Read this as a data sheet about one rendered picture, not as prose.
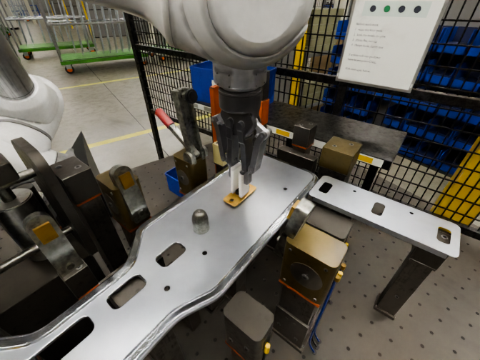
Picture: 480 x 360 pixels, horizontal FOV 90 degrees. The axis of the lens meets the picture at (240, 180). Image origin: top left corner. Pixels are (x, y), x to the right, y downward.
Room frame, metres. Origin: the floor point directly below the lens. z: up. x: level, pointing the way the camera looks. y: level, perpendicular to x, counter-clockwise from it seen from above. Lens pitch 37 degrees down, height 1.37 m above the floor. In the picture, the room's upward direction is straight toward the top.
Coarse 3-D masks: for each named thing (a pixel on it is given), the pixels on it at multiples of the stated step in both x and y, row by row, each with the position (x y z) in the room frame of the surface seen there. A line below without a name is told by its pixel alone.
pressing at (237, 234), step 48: (192, 192) 0.43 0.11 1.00; (288, 192) 0.44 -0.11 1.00; (144, 240) 0.30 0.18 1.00; (192, 240) 0.30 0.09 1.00; (240, 240) 0.30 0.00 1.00; (96, 288) 0.20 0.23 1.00; (144, 288) 0.20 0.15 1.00; (192, 288) 0.20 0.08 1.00; (48, 336) 0.13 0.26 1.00; (96, 336) 0.13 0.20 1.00; (144, 336) 0.13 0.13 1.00
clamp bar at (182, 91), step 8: (184, 88) 0.53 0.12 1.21; (176, 96) 0.51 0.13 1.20; (184, 96) 0.51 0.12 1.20; (192, 96) 0.50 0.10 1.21; (176, 104) 0.51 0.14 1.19; (184, 104) 0.52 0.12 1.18; (192, 104) 0.53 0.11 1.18; (176, 112) 0.51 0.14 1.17; (184, 112) 0.51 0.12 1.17; (192, 112) 0.52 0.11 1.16; (184, 120) 0.50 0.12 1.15; (192, 120) 0.52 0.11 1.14; (184, 128) 0.50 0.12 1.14; (192, 128) 0.52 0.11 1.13; (184, 136) 0.50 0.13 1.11; (192, 136) 0.52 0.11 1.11; (184, 144) 0.51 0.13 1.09; (192, 144) 0.51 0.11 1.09; (200, 144) 0.52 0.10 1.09; (192, 152) 0.49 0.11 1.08; (200, 152) 0.52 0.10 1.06
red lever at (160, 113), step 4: (156, 112) 0.58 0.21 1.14; (160, 112) 0.57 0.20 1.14; (164, 112) 0.58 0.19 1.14; (160, 116) 0.57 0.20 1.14; (164, 116) 0.57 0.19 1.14; (168, 116) 0.57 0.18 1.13; (164, 120) 0.56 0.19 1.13; (168, 120) 0.56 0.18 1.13; (164, 124) 0.56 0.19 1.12; (168, 124) 0.55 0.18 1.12; (172, 124) 0.56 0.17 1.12; (168, 128) 0.56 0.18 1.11; (172, 128) 0.55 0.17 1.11; (176, 128) 0.55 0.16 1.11; (172, 132) 0.55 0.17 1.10; (176, 132) 0.54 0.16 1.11; (180, 132) 0.55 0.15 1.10; (176, 136) 0.54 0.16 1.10; (180, 136) 0.53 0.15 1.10; (180, 140) 0.53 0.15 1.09; (196, 152) 0.51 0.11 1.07; (196, 156) 0.50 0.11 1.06
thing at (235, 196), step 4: (252, 188) 0.44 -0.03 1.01; (236, 192) 0.42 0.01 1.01; (248, 192) 0.43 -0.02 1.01; (228, 196) 0.41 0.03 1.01; (232, 196) 0.41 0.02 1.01; (236, 196) 0.41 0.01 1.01; (244, 196) 0.41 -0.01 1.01; (224, 200) 0.40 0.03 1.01; (228, 200) 0.40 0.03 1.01; (236, 200) 0.40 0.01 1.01; (240, 200) 0.40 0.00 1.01; (232, 204) 0.39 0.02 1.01; (236, 204) 0.39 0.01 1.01
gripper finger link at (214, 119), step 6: (216, 120) 0.45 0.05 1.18; (216, 126) 0.45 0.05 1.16; (222, 126) 0.45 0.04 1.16; (216, 132) 0.45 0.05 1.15; (222, 132) 0.45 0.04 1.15; (216, 138) 0.45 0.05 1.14; (222, 138) 0.44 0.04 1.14; (222, 144) 0.44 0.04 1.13; (222, 150) 0.44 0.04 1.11; (222, 156) 0.44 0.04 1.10
